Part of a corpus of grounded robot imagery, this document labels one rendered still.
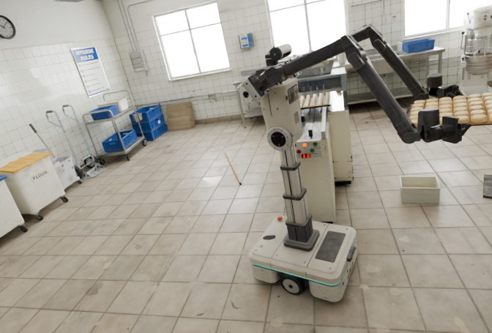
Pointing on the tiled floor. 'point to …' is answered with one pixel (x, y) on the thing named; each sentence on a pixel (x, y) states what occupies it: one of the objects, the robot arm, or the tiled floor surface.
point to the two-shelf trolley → (115, 131)
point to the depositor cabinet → (339, 138)
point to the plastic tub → (419, 189)
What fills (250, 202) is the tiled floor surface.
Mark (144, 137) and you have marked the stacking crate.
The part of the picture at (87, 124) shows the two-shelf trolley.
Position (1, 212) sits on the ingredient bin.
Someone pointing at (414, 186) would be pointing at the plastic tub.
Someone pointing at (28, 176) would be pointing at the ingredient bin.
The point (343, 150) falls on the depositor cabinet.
